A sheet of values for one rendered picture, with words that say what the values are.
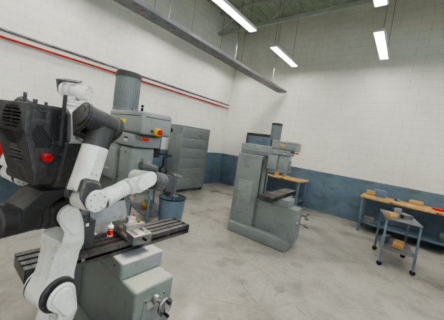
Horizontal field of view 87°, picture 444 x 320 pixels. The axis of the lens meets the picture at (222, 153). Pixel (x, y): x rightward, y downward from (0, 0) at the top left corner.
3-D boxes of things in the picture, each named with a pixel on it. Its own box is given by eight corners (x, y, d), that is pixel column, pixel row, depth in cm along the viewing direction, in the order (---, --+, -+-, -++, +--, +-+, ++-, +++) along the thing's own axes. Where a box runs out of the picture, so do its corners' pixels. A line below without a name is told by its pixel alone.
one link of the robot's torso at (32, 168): (31, 200, 75) (41, 88, 73) (-18, 179, 89) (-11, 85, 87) (110, 188, 102) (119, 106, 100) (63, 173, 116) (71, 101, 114)
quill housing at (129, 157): (151, 188, 188) (156, 148, 186) (127, 190, 171) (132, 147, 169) (138, 182, 199) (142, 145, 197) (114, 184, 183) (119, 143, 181)
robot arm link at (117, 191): (134, 196, 96) (90, 223, 81) (117, 194, 101) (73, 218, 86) (127, 173, 93) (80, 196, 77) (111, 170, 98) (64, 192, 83)
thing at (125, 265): (161, 264, 187) (163, 250, 186) (119, 281, 160) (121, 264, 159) (128, 240, 218) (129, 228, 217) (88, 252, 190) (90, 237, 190)
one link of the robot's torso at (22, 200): (2, 245, 79) (6, 194, 78) (-15, 233, 84) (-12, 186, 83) (82, 223, 104) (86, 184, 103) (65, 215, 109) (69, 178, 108)
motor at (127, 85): (142, 114, 199) (147, 76, 197) (119, 110, 183) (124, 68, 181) (129, 113, 211) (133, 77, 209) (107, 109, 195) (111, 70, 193)
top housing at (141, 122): (170, 137, 179) (173, 116, 178) (140, 134, 159) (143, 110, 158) (137, 132, 208) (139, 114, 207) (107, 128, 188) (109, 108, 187)
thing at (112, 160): (140, 178, 201) (144, 149, 199) (112, 180, 182) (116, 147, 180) (129, 174, 212) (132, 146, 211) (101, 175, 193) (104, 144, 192)
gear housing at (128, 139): (160, 149, 185) (162, 136, 185) (132, 147, 166) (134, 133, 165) (137, 143, 206) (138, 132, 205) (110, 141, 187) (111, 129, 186)
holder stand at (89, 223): (93, 245, 163) (96, 217, 162) (59, 257, 144) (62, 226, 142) (82, 240, 169) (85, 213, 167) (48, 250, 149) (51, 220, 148)
